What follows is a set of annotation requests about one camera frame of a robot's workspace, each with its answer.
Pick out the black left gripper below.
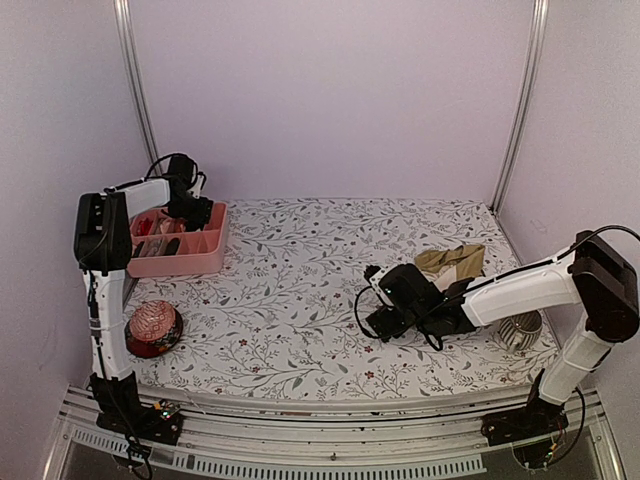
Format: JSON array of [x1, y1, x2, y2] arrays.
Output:
[[171, 192, 215, 223]]

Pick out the tan beige underwear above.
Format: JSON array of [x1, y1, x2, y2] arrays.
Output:
[[414, 245, 485, 292]]

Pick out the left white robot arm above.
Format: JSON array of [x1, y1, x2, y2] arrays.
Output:
[[73, 153, 214, 381]]

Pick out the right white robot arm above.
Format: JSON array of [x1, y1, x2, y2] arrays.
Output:
[[356, 228, 639, 436]]

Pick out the black rolled cloth in box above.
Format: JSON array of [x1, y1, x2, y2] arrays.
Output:
[[163, 238, 180, 256]]

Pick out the pink divided organizer box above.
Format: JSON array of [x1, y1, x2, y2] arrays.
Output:
[[127, 202, 228, 279]]

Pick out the red rolled cloth in box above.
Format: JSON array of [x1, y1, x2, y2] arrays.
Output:
[[132, 217, 154, 237]]

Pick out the red patterned bowl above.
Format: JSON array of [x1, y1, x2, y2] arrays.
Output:
[[125, 300, 184, 359]]

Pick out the floral patterned table cloth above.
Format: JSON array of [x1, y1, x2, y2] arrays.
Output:
[[127, 199, 557, 401]]

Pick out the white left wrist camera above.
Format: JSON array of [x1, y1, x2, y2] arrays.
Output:
[[190, 172, 207, 198]]

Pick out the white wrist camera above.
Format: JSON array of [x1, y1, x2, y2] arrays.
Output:
[[364, 265, 387, 291], [190, 172, 207, 198]]

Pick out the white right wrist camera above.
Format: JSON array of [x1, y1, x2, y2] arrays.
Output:
[[364, 265, 387, 291]]

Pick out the striped metal wire cup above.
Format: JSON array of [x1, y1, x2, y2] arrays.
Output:
[[498, 310, 543, 353]]

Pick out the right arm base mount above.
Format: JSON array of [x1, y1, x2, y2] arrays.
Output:
[[481, 371, 569, 446]]

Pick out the right aluminium corner post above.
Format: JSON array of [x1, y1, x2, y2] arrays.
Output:
[[490, 0, 549, 217]]

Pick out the aluminium corner post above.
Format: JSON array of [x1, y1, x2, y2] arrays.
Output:
[[113, 0, 163, 176], [490, 0, 549, 217]]

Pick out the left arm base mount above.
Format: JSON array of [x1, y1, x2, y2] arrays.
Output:
[[90, 373, 184, 446]]

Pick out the left aluminium corner post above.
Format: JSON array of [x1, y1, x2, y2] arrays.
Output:
[[113, 0, 163, 176]]

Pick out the aluminium front rail frame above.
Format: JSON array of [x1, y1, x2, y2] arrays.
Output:
[[42, 387, 626, 480]]

